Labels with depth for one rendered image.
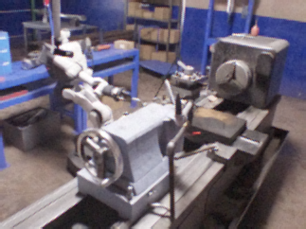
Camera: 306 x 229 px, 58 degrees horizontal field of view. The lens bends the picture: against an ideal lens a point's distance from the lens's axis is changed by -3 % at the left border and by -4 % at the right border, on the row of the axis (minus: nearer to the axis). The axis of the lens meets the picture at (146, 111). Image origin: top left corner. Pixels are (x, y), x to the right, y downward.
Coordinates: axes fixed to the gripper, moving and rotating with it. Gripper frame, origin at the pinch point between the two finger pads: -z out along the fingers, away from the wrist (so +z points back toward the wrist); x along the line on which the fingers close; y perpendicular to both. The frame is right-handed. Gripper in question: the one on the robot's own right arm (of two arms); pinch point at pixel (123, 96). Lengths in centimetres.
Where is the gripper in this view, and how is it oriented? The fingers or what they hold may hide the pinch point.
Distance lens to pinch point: 216.3
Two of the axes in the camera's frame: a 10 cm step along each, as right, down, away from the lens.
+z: -8.1, -2.8, 5.1
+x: 4.8, -8.2, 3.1
